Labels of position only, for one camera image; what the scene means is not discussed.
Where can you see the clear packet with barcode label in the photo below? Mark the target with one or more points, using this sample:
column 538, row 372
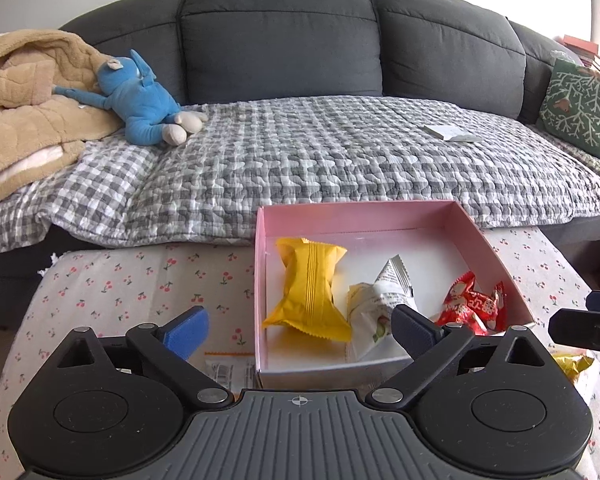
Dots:
column 220, row 372

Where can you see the dark grey sofa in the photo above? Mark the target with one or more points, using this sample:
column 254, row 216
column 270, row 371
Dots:
column 280, row 40

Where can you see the white paper packet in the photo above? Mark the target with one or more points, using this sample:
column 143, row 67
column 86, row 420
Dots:
column 452, row 132

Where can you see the long yellow snack packet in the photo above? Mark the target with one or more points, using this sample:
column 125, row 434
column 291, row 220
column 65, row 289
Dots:
column 575, row 367

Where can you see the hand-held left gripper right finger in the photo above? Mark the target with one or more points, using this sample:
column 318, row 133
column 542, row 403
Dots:
column 412, row 330

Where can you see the blue plush toy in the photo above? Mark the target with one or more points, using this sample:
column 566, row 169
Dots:
column 135, row 95

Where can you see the newspaper print snack packet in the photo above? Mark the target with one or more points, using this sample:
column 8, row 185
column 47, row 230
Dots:
column 380, row 300

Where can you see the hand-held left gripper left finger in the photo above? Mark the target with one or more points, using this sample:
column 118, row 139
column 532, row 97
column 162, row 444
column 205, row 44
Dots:
column 187, row 332

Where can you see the large yellow snack packet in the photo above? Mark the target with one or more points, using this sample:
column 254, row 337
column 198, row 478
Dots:
column 307, row 290

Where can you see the grey checked quilt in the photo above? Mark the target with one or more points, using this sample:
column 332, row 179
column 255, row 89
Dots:
column 305, row 160

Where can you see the cherry print tablecloth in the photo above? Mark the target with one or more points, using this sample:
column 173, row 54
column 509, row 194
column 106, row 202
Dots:
column 105, row 285

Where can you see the green patterned cushion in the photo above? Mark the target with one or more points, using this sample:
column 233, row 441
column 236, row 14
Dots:
column 585, row 105

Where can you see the stack of books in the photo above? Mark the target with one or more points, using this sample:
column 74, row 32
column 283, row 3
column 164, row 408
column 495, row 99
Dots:
column 592, row 55

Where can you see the red candy packet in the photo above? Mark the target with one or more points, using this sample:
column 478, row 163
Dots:
column 472, row 310

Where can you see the beige fleece blanket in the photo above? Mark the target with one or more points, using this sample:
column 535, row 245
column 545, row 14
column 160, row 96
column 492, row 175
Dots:
column 25, row 105

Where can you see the pink cardboard box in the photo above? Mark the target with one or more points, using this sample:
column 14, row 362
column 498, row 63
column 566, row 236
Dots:
column 420, row 240

